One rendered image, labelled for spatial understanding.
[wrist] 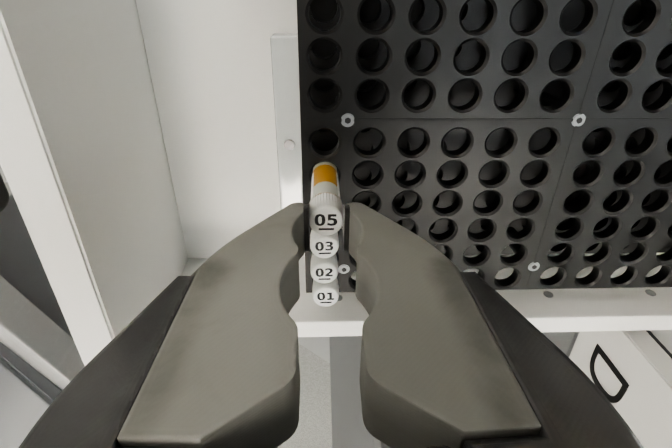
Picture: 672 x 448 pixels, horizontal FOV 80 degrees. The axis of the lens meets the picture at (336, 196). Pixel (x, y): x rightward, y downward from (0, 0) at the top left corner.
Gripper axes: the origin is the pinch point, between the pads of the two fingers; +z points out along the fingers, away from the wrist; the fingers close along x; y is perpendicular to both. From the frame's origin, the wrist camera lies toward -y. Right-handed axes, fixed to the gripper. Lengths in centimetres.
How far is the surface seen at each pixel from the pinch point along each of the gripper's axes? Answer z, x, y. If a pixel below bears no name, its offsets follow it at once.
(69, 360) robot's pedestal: 19.6, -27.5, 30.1
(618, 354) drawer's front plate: 8.2, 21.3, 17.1
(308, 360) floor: 94, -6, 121
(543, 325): 4.5, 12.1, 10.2
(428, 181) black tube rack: 3.9, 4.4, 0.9
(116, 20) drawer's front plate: 8.0, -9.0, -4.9
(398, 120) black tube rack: 3.9, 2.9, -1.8
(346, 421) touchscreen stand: 53, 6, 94
